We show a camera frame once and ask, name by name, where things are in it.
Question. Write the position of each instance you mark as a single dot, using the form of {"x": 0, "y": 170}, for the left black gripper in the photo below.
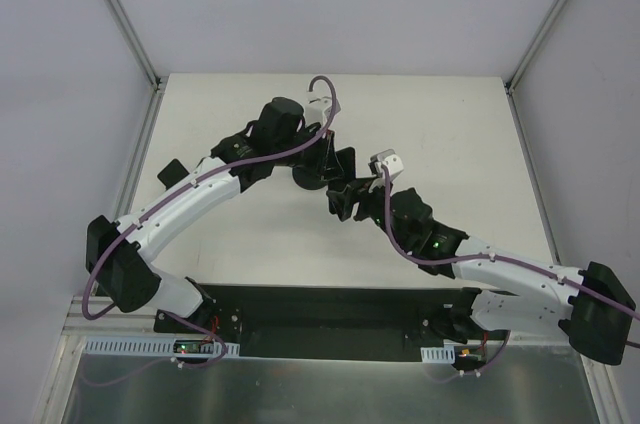
{"x": 326, "y": 155}

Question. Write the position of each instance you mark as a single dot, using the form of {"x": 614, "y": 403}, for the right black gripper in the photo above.
{"x": 356, "y": 195}

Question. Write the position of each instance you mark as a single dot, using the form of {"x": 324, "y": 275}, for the black round-base clamp stand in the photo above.
{"x": 325, "y": 171}

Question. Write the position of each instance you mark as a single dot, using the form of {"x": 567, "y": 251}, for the black folding phone stand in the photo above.
{"x": 172, "y": 173}

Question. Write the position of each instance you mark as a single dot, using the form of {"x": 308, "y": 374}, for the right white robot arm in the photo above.
{"x": 589, "y": 308}

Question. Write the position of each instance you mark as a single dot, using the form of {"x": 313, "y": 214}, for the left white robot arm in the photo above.
{"x": 121, "y": 253}

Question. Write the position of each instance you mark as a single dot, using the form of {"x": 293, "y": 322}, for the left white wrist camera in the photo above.
{"x": 318, "y": 108}

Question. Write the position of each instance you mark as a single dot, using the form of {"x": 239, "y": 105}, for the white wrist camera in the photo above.
{"x": 387, "y": 162}
{"x": 318, "y": 108}

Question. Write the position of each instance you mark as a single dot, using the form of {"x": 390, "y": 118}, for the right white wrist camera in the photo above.
{"x": 387, "y": 162}

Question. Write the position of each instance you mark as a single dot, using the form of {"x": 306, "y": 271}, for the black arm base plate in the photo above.
{"x": 324, "y": 323}

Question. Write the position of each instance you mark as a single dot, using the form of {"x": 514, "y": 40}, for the right white cable duct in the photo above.
{"x": 450, "y": 354}

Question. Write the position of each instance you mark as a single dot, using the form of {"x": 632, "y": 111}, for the white cable duct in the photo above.
{"x": 450, "y": 354}
{"x": 152, "y": 347}

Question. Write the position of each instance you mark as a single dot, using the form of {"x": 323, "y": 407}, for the left white cable duct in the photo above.
{"x": 152, "y": 347}

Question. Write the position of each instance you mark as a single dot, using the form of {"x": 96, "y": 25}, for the right aluminium frame post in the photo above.
{"x": 542, "y": 32}

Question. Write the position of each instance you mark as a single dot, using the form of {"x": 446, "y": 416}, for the aluminium frame post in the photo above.
{"x": 131, "y": 38}
{"x": 542, "y": 32}

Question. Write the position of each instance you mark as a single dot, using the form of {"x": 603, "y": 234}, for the left aluminium frame post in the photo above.
{"x": 131, "y": 38}

